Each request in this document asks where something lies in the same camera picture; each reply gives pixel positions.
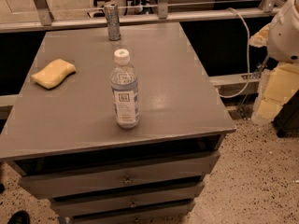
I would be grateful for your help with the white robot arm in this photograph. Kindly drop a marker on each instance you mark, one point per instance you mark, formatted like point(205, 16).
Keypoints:
point(283, 37)

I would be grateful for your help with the yellow sponge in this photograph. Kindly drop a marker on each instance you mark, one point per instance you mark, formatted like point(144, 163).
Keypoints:
point(53, 73)

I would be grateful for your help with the middle grey drawer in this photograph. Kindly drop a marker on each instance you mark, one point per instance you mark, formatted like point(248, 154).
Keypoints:
point(131, 197)

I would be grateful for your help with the metal railing frame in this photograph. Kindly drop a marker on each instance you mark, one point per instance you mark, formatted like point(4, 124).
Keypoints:
point(46, 15)

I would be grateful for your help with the grey drawer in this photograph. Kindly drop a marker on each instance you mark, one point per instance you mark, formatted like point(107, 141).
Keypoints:
point(131, 197)
point(136, 215)
point(120, 175)

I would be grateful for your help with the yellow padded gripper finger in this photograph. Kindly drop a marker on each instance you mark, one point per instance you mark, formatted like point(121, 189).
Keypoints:
point(276, 88)
point(260, 39)

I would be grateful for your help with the clear plastic water bottle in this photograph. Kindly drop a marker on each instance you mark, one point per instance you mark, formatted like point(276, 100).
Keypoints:
point(124, 85)

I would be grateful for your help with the bottom grey drawer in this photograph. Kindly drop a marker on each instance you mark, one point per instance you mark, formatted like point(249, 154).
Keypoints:
point(136, 215)

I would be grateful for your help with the top grey drawer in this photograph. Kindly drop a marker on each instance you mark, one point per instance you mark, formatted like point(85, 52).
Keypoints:
point(120, 175)

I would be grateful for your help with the black shoe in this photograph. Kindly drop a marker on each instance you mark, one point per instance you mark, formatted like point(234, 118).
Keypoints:
point(20, 217)

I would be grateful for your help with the silver metal can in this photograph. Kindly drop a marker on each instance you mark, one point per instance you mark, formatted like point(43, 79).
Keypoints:
point(113, 22)

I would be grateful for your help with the grey drawer cabinet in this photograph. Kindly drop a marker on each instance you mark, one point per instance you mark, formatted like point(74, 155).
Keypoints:
point(73, 126)

